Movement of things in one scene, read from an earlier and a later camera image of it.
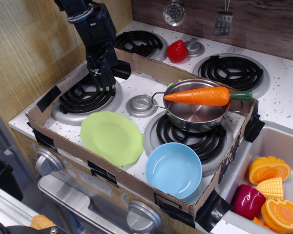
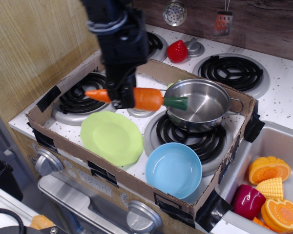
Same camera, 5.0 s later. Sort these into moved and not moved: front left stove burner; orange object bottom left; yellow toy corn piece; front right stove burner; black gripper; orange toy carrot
Moved: black gripper; orange toy carrot
Not moved: front right stove burner; orange object bottom left; front left stove burner; yellow toy corn piece
